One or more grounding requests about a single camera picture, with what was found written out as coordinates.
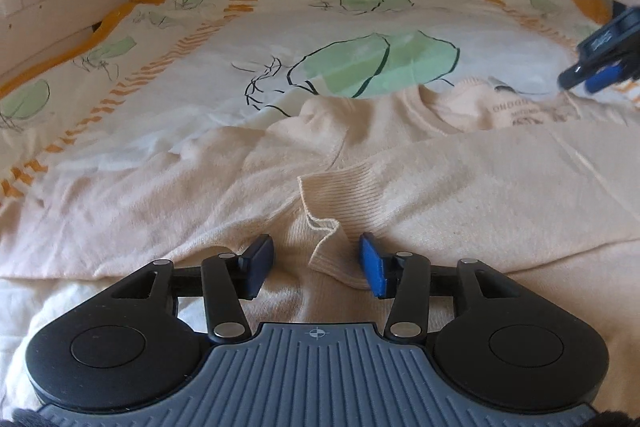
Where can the leaf printed bed cover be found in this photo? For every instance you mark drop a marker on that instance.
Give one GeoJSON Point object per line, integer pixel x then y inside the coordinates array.
{"type": "Point", "coordinates": [200, 57]}

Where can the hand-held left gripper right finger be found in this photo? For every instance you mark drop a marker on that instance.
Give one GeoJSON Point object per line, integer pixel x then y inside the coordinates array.
{"type": "Point", "coordinates": [372, 267]}

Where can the cream knit sweater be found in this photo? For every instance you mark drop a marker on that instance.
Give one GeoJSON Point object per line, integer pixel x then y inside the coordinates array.
{"type": "Point", "coordinates": [450, 187]}

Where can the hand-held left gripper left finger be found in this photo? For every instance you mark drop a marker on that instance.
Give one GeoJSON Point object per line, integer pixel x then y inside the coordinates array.
{"type": "Point", "coordinates": [260, 264]}

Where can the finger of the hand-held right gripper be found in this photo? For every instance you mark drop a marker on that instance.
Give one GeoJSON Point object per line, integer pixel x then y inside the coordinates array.
{"type": "Point", "coordinates": [602, 79]}
{"type": "Point", "coordinates": [575, 76]}

